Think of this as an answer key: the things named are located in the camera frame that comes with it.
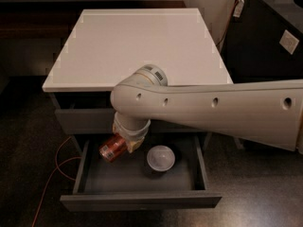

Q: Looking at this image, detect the grey drawer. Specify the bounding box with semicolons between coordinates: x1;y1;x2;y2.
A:
54;93;209;135
61;132;222;212

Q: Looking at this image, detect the red coke can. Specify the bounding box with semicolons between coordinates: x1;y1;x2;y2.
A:
98;134;127;162

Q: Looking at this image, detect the white bowl in drawer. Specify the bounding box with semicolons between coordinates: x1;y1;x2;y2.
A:
147;145;175;172

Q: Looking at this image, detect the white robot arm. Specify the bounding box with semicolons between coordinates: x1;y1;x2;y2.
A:
111;65;303;151

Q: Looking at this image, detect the grey top drawer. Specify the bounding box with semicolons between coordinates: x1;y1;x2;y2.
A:
54;93;209;135

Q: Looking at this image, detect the black bin cabinet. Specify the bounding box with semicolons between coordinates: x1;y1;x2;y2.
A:
221;0;303;83

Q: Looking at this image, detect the grey cabinet with white top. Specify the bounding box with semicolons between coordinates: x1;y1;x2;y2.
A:
42;7;235;137

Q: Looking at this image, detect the dark wooden bench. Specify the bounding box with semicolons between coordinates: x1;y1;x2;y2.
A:
0;0;186;39

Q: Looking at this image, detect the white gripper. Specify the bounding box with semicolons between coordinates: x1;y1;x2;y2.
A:
113;113;151;153

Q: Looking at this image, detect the orange cable on floor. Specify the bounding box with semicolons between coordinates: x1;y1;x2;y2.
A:
30;135;83;227

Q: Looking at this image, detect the white square sticker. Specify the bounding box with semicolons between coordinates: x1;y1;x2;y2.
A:
279;29;299;55

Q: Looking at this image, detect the white label tag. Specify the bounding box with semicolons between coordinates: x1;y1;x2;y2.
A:
233;0;244;18

